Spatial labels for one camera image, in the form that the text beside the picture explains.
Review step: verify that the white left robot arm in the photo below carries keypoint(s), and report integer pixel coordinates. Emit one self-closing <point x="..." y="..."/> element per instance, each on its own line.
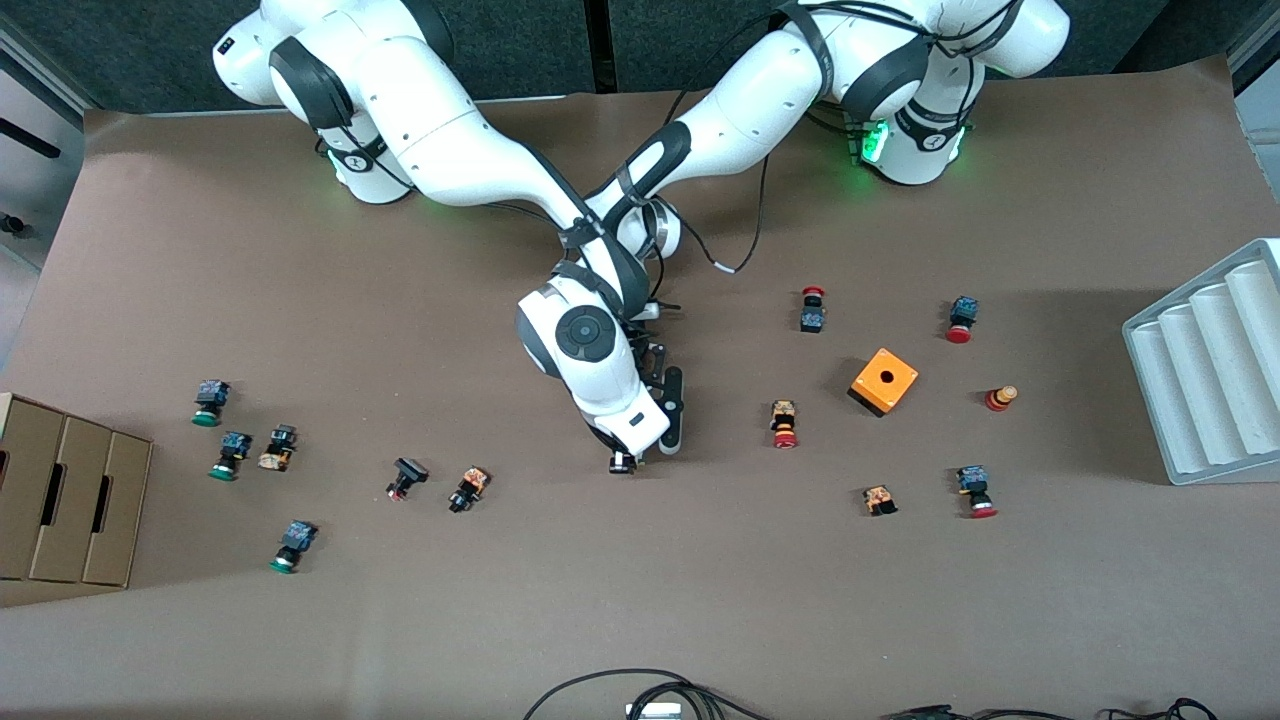
<point x="760" y="110"/>

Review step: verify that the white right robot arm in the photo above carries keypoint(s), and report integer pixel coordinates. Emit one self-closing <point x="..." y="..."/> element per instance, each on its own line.
<point x="450" y="150"/>

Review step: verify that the red push button orange block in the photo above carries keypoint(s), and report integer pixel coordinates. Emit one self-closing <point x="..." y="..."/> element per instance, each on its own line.
<point x="784" y="424"/>

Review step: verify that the black push button orange block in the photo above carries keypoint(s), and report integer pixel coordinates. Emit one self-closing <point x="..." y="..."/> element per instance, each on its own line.
<point x="468" y="489"/>

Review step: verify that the red push button black block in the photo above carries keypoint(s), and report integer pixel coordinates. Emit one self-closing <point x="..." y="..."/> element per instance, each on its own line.
<point x="812" y="312"/>

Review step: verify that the black square push button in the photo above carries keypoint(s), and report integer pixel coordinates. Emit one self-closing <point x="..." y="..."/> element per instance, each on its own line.
<point x="405" y="478"/>

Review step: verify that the orange box with round hole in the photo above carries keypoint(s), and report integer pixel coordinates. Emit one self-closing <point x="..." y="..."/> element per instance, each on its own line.
<point x="885" y="378"/>

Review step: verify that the brown paper table cover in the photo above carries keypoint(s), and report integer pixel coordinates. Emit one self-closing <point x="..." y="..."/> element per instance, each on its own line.
<point x="900" y="600"/>

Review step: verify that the red mushroom button blue block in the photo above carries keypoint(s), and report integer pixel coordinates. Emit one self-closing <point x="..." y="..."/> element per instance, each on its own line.
<point x="962" y="319"/>
<point x="975" y="491"/>

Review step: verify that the green push button blue block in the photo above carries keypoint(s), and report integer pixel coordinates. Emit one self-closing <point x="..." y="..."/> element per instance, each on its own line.
<point x="292" y="546"/>
<point x="230" y="455"/>
<point x="210" y="400"/>

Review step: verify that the red orange button head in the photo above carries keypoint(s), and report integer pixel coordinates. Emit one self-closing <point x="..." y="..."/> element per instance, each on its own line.
<point x="1000" y="398"/>

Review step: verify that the brown cardboard divider box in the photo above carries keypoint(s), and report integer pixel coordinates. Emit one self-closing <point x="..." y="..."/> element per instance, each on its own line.
<point x="75" y="500"/>

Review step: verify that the grey ridged plastic tray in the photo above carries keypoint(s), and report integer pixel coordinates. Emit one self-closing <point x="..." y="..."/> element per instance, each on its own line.
<point x="1210" y="370"/>

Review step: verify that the black knob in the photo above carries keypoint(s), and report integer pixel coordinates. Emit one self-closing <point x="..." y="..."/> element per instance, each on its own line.
<point x="12" y="224"/>

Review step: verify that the black vertical panel post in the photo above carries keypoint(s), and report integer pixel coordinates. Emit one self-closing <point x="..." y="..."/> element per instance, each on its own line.
<point x="600" y="45"/>

